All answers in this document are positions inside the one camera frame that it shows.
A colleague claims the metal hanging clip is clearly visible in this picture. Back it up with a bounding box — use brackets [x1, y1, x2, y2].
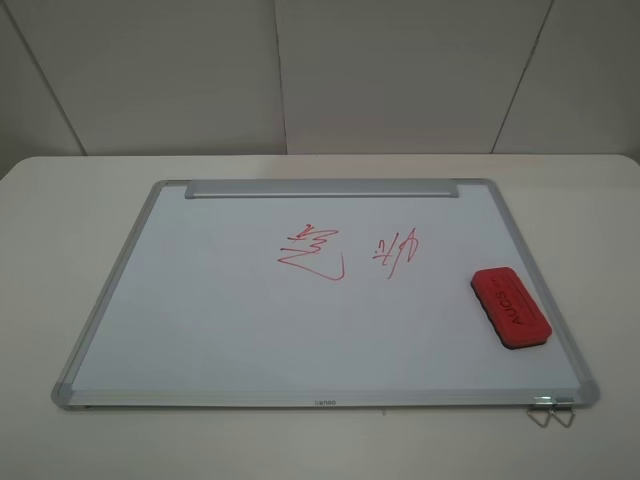
[527, 396, 554, 428]
[549, 397, 576, 429]

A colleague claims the red whiteboard eraser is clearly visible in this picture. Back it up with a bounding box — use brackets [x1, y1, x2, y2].
[470, 267, 553, 350]

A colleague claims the left metal hanging clip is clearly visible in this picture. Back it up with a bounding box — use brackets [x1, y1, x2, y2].
[527, 396, 554, 428]

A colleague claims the right metal hanging clip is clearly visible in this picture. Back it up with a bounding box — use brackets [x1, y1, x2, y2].
[549, 397, 576, 429]

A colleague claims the white whiteboard with aluminium frame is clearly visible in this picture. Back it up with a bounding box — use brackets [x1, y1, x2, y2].
[51, 179, 600, 409]

